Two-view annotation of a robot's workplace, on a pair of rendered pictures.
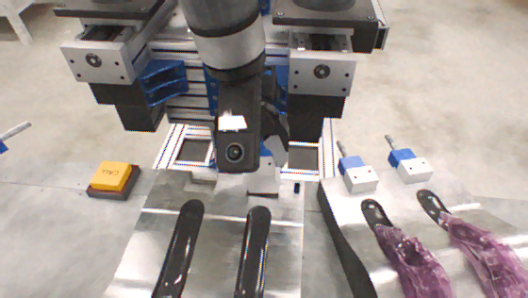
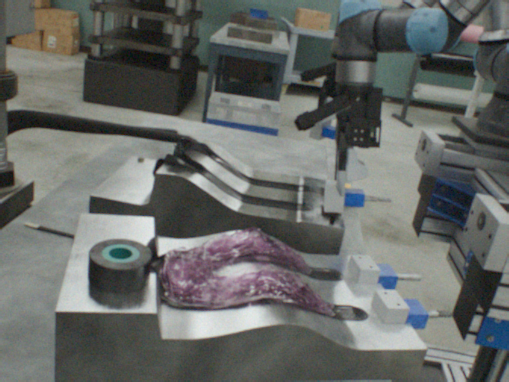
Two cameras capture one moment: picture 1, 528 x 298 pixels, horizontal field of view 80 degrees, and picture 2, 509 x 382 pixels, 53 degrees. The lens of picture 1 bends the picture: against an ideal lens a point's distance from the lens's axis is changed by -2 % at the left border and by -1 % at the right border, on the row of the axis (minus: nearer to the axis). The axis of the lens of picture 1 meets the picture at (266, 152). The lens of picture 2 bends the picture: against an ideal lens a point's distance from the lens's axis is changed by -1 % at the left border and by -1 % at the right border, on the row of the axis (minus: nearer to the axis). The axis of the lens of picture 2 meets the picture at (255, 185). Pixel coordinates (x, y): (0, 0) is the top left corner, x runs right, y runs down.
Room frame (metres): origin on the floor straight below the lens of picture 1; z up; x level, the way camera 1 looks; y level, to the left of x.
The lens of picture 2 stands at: (0.11, -0.95, 1.29)
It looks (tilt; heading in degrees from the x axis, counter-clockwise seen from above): 21 degrees down; 86
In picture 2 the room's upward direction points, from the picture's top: 10 degrees clockwise
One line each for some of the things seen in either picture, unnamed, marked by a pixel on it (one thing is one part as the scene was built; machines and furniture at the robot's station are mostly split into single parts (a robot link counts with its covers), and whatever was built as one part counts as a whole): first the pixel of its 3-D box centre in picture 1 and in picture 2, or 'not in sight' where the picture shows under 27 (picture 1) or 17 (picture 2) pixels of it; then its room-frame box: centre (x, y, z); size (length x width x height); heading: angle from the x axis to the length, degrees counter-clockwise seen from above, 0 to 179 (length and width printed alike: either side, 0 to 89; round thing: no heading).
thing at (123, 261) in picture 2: not in sight; (120, 264); (-0.01, -0.36, 0.93); 0.08 x 0.08 x 0.04
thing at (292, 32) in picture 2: not in sight; (316, 61); (1.08, 6.05, 0.47); 1.10 x 0.52 x 0.94; 5
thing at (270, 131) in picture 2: not in sight; (242, 129); (0.19, 3.37, 0.11); 0.61 x 0.41 x 0.22; 178
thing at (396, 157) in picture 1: (400, 157); (414, 313); (0.44, -0.27, 0.86); 0.13 x 0.05 x 0.05; 11
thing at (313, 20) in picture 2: not in sight; (311, 22); (0.92, 6.07, 0.94); 0.41 x 0.33 x 0.29; 5
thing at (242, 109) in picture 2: not in sight; (245, 110); (0.19, 3.37, 0.28); 0.61 x 0.41 x 0.15; 178
